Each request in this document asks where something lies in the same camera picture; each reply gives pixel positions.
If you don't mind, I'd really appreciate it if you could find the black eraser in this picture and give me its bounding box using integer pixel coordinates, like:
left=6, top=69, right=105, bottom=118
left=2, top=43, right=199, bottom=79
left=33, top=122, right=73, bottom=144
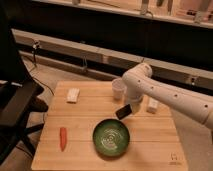
left=116, top=104, right=132, bottom=120

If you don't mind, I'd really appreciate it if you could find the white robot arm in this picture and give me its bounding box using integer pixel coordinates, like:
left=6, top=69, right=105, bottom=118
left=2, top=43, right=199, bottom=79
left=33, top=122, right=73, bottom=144
left=122, top=63, right=213, bottom=131

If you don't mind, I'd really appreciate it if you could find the white sponge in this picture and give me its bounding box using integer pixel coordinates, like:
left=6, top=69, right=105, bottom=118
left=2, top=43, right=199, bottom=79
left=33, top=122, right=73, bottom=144
left=67, top=88, right=80, bottom=103

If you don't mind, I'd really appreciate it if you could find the white bottle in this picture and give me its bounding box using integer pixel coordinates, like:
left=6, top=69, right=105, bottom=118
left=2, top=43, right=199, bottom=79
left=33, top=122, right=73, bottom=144
left=146, top=98, right=159, bottom=114

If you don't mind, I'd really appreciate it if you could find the translucent plastic cup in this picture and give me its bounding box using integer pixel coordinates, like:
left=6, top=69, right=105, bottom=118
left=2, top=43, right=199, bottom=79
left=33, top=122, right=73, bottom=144
left=112, top=78, right=126, bottom=100

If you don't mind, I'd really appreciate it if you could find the green bowl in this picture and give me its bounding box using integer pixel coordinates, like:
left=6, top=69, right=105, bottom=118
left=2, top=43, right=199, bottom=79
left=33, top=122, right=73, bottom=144
left=92, top=119, right=130, bottom=157

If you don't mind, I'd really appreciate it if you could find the orange carrot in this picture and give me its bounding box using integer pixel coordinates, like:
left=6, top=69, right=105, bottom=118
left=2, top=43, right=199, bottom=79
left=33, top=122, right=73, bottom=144
left=60, top=127, right=67, bottom=151

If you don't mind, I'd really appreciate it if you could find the black office chair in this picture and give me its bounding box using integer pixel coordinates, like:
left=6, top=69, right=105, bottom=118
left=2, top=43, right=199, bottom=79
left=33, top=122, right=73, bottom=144
left=0, top=9, right=48, bottom=165

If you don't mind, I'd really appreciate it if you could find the black cable on floor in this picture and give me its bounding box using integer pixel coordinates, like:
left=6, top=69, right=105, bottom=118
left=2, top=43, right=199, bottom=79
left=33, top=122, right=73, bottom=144
left=19, top=41, right=55, bottom=97

